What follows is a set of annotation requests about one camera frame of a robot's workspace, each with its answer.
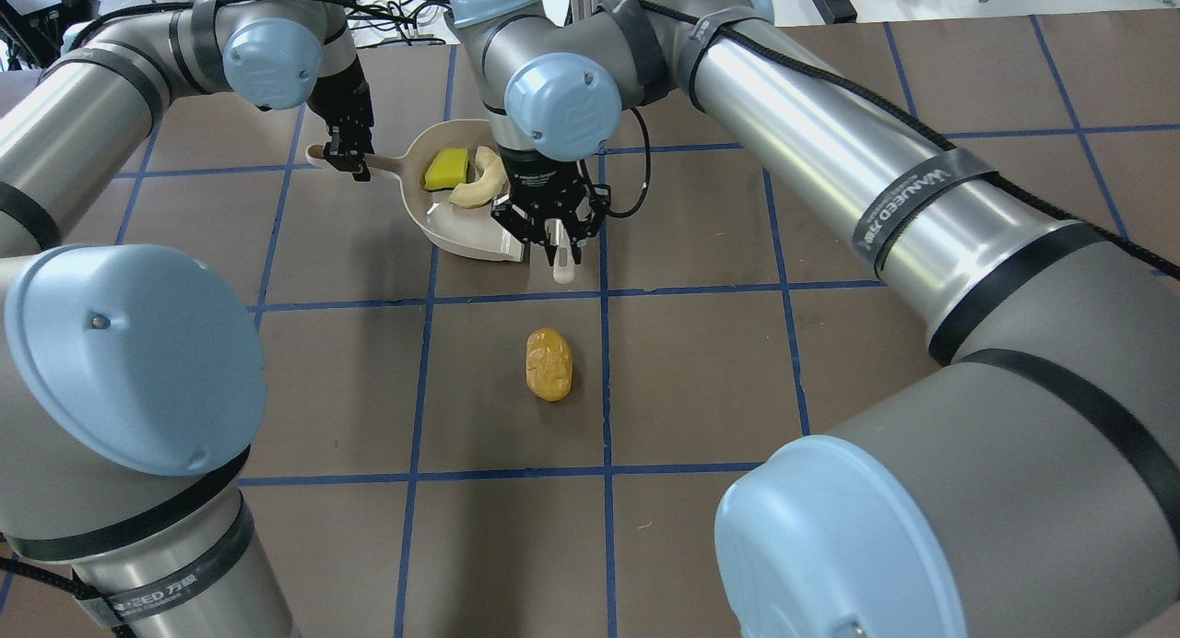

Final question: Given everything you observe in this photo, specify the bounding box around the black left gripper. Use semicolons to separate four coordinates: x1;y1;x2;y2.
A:
309;63;374;180

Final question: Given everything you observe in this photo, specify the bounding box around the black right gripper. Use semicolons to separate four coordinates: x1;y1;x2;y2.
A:
490;146;611;268

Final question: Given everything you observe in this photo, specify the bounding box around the beige hand brush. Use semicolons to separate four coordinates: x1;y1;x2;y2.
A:
548;219;577;285

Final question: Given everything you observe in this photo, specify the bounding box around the cream bread crust piece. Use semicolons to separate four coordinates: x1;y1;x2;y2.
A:
448;146;507;208

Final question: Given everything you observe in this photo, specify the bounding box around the beige plastic dustpan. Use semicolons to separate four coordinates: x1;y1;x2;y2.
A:
365;120;525;263

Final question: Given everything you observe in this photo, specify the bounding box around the yellow sponge piece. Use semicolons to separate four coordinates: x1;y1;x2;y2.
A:
422;147;468;193

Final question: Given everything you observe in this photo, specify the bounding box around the orange-yellow potato-like lump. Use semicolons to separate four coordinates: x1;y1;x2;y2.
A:
525;327;573;402

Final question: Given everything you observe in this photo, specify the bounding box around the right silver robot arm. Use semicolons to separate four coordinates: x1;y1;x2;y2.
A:
401;9;1176;637

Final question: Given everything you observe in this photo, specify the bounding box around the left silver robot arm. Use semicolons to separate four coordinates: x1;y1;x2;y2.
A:
4;0;372;637

